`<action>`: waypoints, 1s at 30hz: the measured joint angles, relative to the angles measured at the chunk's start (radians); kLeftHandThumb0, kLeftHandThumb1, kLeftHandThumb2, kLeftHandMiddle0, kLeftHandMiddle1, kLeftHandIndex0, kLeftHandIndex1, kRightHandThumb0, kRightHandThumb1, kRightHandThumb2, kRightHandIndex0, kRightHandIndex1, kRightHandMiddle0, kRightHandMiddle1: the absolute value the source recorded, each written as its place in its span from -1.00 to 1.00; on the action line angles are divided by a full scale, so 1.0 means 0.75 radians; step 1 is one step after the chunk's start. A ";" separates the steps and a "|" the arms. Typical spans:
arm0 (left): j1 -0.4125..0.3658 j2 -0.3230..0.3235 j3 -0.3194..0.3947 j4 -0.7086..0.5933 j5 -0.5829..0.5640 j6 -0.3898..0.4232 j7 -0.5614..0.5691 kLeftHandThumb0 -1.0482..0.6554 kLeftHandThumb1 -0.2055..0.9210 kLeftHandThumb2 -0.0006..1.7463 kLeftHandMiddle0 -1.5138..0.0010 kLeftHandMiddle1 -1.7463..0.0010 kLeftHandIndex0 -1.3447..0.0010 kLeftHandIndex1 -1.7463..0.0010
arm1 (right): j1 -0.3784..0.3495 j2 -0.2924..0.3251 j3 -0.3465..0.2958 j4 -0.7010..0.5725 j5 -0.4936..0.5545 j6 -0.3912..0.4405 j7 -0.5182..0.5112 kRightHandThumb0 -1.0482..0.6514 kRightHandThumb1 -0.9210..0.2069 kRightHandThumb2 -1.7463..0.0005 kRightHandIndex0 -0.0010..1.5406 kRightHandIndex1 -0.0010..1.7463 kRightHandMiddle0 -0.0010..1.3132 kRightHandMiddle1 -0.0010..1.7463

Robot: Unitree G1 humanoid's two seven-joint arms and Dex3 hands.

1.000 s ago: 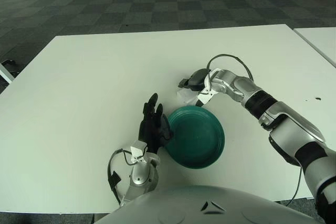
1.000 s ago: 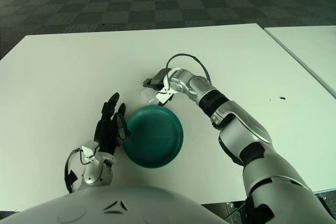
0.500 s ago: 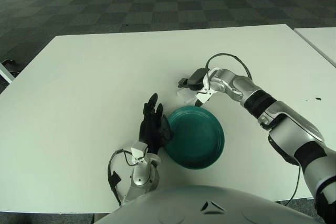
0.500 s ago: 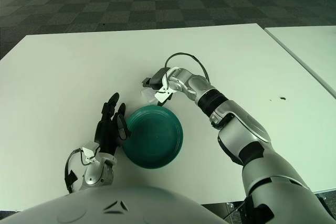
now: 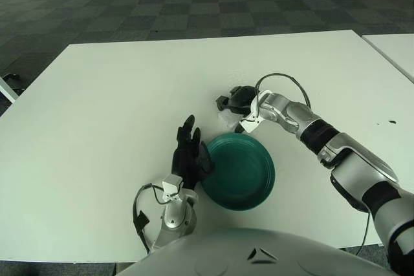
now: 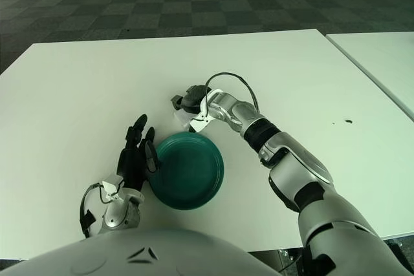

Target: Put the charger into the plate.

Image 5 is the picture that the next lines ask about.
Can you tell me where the white square charger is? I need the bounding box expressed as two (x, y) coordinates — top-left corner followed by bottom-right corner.
(217, 109), (242, 133)

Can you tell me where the grey robot torso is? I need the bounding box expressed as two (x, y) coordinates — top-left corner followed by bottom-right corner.
(116, 227), (405, 276)

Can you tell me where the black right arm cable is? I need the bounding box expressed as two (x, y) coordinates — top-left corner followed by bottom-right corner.
(254, 72), (312, 109)

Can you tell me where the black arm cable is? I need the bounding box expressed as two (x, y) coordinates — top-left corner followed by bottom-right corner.
(254, 72), (312, 109)
(132, 182), (166, 254)

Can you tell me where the white table with black caster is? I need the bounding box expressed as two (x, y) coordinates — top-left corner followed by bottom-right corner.
(0, 73), (21, 104)

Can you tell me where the white neighbouring table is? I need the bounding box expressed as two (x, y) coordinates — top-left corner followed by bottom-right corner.
(361, 32), (414, 83)

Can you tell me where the thin grey hanging cable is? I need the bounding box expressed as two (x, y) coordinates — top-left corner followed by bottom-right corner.
(355, 204), (373, 257)

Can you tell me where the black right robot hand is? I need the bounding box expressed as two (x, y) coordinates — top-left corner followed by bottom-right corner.
(215, 85), (259, 133)

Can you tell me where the green round plate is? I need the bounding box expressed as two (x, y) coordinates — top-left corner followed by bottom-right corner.
(201, 133), (276, 213)

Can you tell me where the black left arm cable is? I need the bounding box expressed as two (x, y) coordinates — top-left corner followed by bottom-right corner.
(132, 182), (166, 254)

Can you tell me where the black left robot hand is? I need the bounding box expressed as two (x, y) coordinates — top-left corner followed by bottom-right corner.
(170, 114), (216, 191)

